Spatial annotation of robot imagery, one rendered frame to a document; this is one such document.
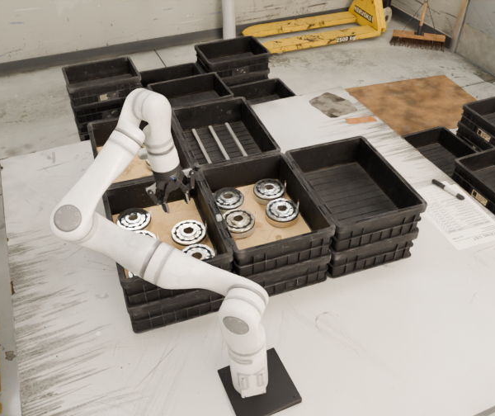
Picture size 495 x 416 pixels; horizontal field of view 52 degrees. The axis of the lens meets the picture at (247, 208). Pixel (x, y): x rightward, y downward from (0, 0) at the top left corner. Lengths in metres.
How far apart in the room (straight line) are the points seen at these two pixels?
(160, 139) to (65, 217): 0.29
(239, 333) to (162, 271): 0.21
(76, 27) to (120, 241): 3.59
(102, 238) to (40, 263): 0.58
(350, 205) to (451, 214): 0.42
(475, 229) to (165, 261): 1.15
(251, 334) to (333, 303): 0.47
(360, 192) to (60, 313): 1.01
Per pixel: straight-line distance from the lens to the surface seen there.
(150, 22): 4.72
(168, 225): 1.57
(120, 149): 1.16
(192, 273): 1.11
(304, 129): 2.25
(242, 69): 3.16
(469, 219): 1.93
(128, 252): 1.13
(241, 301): 1.08
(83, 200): 1.14
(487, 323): 1.62
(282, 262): 1.43
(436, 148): 3.06
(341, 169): 1.80
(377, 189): 1.74
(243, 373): 1.25
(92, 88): 2.95
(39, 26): 4.60
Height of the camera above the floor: 1.89
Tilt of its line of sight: 41 degrees down
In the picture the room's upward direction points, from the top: straight up
